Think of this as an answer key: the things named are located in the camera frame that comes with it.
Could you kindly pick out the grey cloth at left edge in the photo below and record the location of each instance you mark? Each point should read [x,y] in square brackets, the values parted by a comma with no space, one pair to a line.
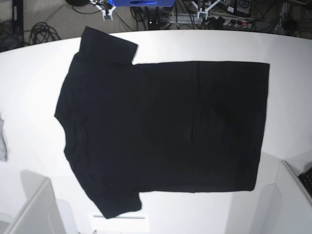
[3,148]

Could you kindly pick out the white partition panel left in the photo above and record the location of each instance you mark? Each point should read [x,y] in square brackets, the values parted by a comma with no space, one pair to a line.
[40,213]

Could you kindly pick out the white partition panel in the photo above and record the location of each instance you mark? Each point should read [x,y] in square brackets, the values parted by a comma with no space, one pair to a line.
[284,207]
[40,213]

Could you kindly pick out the black keyboard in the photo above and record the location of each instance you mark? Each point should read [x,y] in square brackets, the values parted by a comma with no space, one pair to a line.
[306,179]

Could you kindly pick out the black T-shirt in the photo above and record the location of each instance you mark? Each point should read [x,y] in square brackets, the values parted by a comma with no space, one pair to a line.
[191,126]

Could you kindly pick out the blue box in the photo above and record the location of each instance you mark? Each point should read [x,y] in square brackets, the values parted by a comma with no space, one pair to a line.
[159,3]

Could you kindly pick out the white table slot plate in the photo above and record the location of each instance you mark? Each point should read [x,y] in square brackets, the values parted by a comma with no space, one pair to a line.
[125,223]

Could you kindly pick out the white partition panel right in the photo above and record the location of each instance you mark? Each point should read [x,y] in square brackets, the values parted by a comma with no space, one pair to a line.
[284,207]

